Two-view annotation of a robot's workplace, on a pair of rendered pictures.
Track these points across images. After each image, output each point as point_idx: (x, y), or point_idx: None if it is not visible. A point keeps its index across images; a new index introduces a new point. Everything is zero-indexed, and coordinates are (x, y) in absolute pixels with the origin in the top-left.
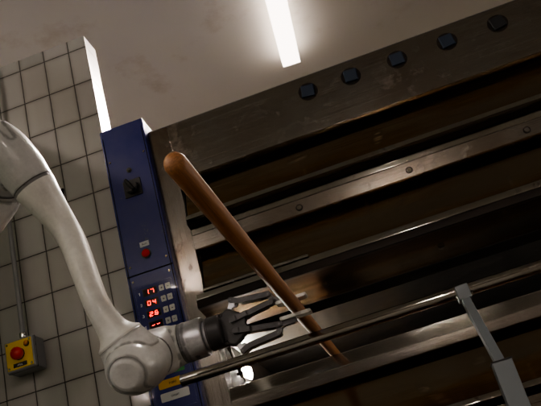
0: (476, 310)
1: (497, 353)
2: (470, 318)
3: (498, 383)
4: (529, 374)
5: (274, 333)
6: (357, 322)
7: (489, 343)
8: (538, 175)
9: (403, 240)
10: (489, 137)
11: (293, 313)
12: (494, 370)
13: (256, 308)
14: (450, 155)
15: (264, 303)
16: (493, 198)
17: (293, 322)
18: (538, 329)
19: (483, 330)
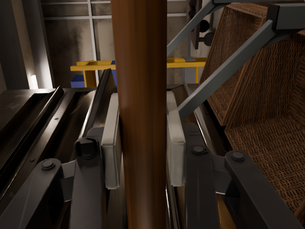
0: (191, 94)
1: (258, 31)
2: (197, 102)
3: (298, 14)
4: (218, 199)
5: (244, 167)
6: (170, 211)
7: (242, 47)
8: (69, 160)
9: (60, 227)
10: (17, 178)
11: (170, 113)
12: (286, 6)
13: (90, 218)
14: (5, 205)
15: (82, 181)
16: (71, 158)
17: (198, 129)
18: (179, 193)
19: (222, 66)
